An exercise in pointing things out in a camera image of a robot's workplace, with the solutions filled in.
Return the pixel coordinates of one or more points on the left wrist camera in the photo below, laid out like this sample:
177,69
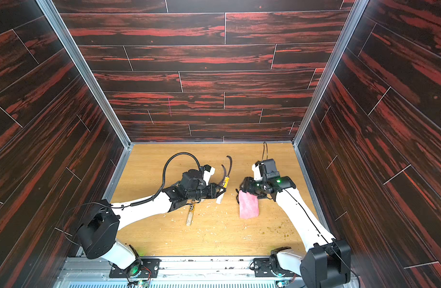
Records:
208,172

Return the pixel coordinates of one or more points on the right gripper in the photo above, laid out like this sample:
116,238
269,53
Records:
248,185

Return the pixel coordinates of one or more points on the aluminium front rail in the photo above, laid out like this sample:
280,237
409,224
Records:
177,272

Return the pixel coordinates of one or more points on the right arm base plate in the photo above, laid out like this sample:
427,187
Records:
266,267

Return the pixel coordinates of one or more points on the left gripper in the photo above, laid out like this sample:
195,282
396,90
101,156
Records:
212,193

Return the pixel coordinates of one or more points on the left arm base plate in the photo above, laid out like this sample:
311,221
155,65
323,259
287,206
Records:
143,268

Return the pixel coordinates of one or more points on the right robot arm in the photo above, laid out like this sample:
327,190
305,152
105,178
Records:
327,261

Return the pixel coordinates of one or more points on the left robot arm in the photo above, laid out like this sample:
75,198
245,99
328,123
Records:
97,233

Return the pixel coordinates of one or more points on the pink rag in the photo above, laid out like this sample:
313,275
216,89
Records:
248,205

